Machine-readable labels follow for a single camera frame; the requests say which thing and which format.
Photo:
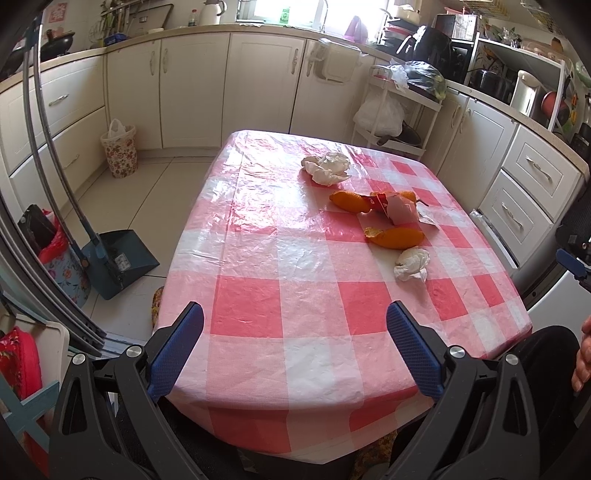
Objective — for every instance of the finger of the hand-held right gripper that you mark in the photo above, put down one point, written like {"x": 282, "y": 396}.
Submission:
{"x": 572, "y": 264}

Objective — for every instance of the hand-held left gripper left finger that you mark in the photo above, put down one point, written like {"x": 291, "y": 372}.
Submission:
{"x": 178, "y": 346}

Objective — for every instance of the person's black trouser leg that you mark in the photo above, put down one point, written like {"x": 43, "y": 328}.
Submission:
{"x": 549, "y": 369}

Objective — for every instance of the grey broom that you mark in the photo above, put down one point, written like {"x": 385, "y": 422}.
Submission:
{"x": 40, "y": 92}

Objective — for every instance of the white plastic container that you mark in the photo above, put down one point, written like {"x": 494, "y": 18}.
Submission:
{"x": 53, "y": 350}

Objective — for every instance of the white counter shelf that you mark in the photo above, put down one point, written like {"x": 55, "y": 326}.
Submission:
{"x": 517, "y": 53}

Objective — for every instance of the red pot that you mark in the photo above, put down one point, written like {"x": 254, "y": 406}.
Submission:
{"x": 554, "y": 108}

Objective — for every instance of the chrome faucet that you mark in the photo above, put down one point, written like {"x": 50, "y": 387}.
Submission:
{"x": 325, "y": 16}

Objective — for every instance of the small white tissue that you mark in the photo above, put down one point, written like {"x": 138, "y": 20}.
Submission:
{"x": 413, "y": 263}

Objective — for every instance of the teal wooden frame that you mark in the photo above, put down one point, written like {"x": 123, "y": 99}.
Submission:
{"x": 27, "y": 410}

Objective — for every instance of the blue box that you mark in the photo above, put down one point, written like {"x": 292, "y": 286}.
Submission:
{"x": 115, "y": 40}

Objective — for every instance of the large white paper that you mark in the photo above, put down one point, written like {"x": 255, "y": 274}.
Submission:
{"x": 328, "y": 168}

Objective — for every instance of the floral waste basket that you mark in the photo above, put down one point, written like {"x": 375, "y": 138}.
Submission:
{"x": 121, "y": 157}

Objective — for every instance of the patterned seat cushion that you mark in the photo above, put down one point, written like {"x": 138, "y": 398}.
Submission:
{"x": 158, "y": 307}
{"x": 369, "y": 457}

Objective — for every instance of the white electric kettle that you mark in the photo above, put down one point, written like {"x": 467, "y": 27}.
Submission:
{"x": 526, "y": 92}

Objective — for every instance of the black flat object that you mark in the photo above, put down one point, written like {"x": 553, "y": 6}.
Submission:
{"x": 34, "y": 226}

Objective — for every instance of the red embroidered cloth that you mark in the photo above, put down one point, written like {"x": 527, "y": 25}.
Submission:
{"x": 21, "y": 364}

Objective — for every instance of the dark frying pan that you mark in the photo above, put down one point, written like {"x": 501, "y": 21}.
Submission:
{"x": 408, "y": 136}

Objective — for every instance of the white thermos jug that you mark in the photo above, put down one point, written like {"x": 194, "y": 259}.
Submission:
{"x": 211, "y": 14}

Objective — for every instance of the black cooking pot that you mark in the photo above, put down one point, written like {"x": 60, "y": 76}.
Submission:
{"x": 491, "y": 83}

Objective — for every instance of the grey cutting board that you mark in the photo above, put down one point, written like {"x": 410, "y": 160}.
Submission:
{"x": 150, "y": 18}

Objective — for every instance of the kitchen window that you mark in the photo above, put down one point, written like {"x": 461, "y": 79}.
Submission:
{"x": 277, "y": 5}

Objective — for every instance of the white leaning panel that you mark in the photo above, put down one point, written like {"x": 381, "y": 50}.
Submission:
{"x": 496, "y": 237}

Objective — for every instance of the long orange peel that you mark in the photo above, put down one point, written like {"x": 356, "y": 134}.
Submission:
{"x": 348, "y": 201}

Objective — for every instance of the red-lined trash bin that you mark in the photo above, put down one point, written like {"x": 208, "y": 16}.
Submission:
{"x": 83, "y": 337}

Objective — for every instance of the white appliance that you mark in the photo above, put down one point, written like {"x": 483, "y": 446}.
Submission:
{"x": 563, "y": 300}

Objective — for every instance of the white door-hung bin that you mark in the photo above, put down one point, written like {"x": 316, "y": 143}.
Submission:
{"x": 339, "y": 64}

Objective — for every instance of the black microwave oven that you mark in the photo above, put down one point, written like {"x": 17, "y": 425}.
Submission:
{"x": 461, "y": 60}

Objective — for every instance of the blue floral bin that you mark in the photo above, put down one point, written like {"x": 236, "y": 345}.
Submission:
{"x": 69, "y": 277}

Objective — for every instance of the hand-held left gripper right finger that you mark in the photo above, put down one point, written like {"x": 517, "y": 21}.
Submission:
{"x": 415, "y": 350}

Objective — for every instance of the white storage trolley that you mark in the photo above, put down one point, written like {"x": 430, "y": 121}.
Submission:
{"x": 429, "y": 107}

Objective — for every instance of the red and white wrapper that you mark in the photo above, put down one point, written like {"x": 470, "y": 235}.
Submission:
{"x": 400, "y": 211}

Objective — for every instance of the green bottle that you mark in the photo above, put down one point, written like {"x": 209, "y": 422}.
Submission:
{"x": 285, "y": 16}

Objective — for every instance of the white plastic bag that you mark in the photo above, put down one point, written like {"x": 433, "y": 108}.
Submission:
{"x": 378, "y": 115}

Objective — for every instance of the black air fryer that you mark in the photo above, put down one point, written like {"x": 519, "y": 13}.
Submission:
{"x": 427, "y": 46}

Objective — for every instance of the dark countertop appliance box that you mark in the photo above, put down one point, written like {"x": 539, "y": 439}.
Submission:
{"x": 455, "y": 27}

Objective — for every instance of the dark bag of vegetables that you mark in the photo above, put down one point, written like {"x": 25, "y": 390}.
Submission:
{"x": 425, "y": 76}

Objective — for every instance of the pink checkered plastic tablecloth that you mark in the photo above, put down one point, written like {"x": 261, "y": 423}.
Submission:
{"x": 286, "y": 258}

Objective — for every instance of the black mesh chair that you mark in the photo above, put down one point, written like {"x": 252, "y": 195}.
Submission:
{"x": 577, "y": 233}

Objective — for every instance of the stack of plastic containers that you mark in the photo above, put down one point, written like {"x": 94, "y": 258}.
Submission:
{"x": 392, "y": 33}

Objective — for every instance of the person's right hand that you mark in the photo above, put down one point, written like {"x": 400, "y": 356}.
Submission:
{"x": 584, "y": 355}

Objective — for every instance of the white kitchen cabinets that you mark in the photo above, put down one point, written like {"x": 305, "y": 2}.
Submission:
{"x": 194, "y": 87}

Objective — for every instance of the red paper wall decoration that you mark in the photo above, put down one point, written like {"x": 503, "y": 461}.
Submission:
{"x": 59, "y": 10}

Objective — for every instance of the clear crumpled plastic bag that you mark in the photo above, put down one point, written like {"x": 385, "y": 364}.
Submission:
{"x": 398, "y": 76}

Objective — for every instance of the wall utensil rack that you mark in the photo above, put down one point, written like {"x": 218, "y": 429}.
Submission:
{"x": 113, "y": 21}

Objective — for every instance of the curled orange peel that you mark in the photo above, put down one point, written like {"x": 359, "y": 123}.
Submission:
{"x": 397, "y": 237}

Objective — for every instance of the orange peel with stem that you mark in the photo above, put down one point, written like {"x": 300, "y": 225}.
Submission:
{"x": 406, "y": 196}

